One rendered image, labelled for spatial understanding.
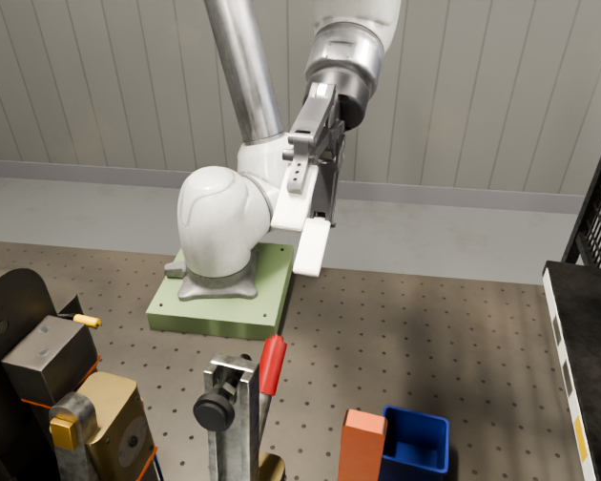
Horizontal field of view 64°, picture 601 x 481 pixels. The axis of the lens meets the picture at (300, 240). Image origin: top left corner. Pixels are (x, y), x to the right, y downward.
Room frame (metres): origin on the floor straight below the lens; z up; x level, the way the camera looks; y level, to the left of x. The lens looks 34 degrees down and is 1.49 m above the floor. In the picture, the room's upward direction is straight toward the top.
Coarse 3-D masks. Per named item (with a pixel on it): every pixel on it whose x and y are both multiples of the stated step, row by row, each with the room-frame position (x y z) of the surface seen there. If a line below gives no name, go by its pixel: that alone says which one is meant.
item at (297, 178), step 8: (296, 136) 0.42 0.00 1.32; (304, 136) 0.42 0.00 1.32; (296, 144) 0.42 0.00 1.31; (304, 144) 0.41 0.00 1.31; (296, 152) 0.42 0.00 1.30; (304, 152) 0.42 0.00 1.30; (296, 160) 0.41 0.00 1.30; (304, 160) 0.41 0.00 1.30; (296, 168) 0.41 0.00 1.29; (304, 168) 0.41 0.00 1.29; (296, 176) 0.40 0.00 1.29; (304, 176) 0.40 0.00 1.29; (288, 184) 0.39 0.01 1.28; (296, 184) 0.39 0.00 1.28; (304, 184) 0.40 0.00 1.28; (288, 192) 0.40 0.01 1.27; (296, 192) 0.39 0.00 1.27
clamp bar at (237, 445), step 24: (216, 360) 0.24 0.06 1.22; (240, 360) 0.24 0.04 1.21; (216, 384) 0.23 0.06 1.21; (240, 384) 0.22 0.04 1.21; (216, 408) 0.20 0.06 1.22; (240, 408) 0.22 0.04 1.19; (216, 432) 0.22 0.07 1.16; (240, 432) 0.22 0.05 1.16; (216, 456) 0.22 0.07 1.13; (240, 456) 0.22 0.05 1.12; (216, 480) 0.21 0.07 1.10; (240, 480) 0.22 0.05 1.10
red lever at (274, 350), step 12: (276, 336) 0.33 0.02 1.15; (264, 348) 0.32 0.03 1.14; (276, 348) 0.32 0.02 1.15; (264, 360) 0.31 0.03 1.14; (276, 360) 0.31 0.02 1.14; (264, 372) 0.30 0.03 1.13; (276, 372) 0.30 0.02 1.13; (264, 384) 0.29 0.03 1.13; (276, 384) 0.30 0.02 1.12; (264, 396) 0.28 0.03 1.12; (264, 408) 0.28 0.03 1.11; (264, 420) 0.27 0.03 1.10
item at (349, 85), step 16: (320, 80) 0.55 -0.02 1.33; (336, 80) 0.54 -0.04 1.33; (352, 80) 0.54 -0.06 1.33; (304, 96) 0.55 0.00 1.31; (336, 96) 0.52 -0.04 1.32; (352, 96) 0.53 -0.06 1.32; (368, 96) 0.56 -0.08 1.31; (336, 112) 0.51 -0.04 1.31; (352, 112) 0.54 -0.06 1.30; (352, 128) 0.55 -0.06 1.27; (336, 144) 0.52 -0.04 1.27
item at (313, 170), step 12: (288, 168) 0.42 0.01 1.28; (312, 168) 0.42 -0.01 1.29; (312, 180) 0.41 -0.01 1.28; (312, 192) 0.40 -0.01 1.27; (288, 204) 0.39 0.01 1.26; (300, 204) 0.39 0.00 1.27; (276, 216) 0.38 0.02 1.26; (288, 216) 0.38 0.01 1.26; (300, 216) 0.37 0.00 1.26; (276, 228) 0.37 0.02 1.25; (288, 228) 0.37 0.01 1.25; (300, 228) 0.36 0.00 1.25
